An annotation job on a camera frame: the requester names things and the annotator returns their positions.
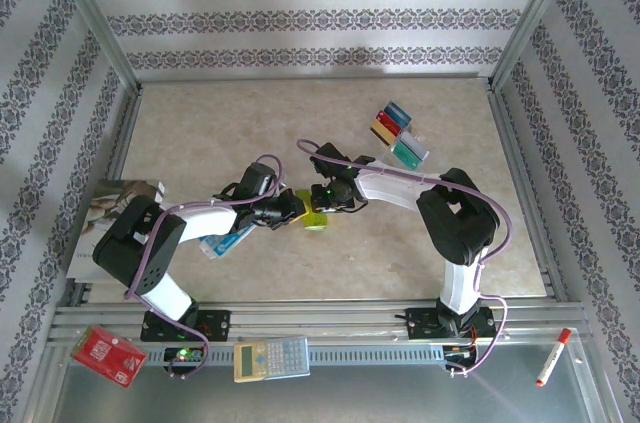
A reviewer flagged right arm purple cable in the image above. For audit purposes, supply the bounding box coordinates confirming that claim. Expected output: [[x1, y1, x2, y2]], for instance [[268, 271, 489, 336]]
[[296, 138, 516, 378]]

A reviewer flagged blue card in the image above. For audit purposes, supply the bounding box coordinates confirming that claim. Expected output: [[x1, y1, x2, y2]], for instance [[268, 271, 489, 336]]
[[383, 100, 414, 127]]

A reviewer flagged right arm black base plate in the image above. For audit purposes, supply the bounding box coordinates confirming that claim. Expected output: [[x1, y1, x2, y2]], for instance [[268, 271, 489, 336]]
[[403, 306, 499, 342]]

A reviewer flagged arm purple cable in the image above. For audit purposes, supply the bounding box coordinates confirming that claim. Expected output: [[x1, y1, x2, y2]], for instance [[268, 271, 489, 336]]
[[296, 138, 516, 378], [123, 153, 286, 379]]

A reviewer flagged teal card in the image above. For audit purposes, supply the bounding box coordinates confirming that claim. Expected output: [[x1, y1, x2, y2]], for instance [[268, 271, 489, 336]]
[[391, 140, 420, 172]]

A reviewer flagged red card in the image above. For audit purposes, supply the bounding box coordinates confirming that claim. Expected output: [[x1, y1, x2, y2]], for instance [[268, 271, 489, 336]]
[[375, 110, 405, 137]]

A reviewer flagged beige grey calculator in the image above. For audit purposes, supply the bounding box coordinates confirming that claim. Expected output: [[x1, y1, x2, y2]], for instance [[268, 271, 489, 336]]
[[233, 335, 311, 384]]

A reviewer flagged red box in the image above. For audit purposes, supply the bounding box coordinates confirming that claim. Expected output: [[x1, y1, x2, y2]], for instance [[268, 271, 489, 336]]
[[69, 325, 149, 389]]

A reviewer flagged blue white packet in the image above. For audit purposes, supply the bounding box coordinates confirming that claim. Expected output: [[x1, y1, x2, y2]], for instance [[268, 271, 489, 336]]
[[198, 225, 251, 260]]

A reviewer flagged aluminium mounting rail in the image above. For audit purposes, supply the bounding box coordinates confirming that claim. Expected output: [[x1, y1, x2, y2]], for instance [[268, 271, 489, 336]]
[[48, 298, 587, 345]]

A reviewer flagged clear acrylic card stand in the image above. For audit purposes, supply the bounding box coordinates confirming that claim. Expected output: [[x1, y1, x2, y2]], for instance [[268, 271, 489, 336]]
[[368, 99, 432, 177]]

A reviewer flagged white marker red cap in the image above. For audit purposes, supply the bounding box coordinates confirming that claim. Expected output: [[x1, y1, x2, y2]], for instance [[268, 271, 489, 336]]
[[535, 327, 573, 388]]

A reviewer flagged metal sheet shelf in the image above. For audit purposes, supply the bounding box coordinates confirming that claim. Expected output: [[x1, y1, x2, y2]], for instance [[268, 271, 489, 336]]
[[47, 360, 609, 423]]

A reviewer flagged aluminium frame post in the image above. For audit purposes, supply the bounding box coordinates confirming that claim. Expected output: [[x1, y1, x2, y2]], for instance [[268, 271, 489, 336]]
[[489, 0, 586, 92], [42, 0, 141, 92]]

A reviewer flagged aluminium rear rail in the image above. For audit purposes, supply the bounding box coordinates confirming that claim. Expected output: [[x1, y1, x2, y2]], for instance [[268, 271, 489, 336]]
[[137, 73, 494, 86]]

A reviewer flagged grey slotted cable duct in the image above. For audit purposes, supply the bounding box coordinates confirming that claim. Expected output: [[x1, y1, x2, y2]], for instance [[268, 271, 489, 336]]
[[147, 344, 480, 368]]

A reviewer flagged aluminium side rail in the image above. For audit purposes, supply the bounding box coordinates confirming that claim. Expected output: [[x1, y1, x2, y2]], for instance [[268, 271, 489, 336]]
[[64, 85, 144, 307], [487, 85, 571, 304]]

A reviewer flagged yellow card dark stripe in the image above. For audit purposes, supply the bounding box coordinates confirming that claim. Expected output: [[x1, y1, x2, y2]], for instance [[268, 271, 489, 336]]
[[368, 117, 396, 148]]

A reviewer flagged green card holder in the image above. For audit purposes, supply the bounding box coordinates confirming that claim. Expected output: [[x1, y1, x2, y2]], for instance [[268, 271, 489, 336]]
[[298, 187, 331, 233]]

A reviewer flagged grey card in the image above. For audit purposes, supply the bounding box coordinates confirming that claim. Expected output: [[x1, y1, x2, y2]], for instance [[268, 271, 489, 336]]
[[402, 131, 431, 164]]

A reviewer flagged small black controller board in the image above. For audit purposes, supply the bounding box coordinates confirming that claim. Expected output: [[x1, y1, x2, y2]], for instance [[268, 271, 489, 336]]
[[443, 344, 479, 367], [164, 345, 206, 367]]

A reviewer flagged magazine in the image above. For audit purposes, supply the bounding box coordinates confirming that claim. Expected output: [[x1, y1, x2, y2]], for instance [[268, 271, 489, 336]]
[[65, 177, 171, 285]]

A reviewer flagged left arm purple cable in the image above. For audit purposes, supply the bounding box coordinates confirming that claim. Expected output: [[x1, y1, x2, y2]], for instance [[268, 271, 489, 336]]
[[123, 153, 286, 379]]

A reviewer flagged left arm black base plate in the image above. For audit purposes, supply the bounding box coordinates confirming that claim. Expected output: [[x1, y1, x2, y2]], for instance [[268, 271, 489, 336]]
[[139, 309, 232, 343]]

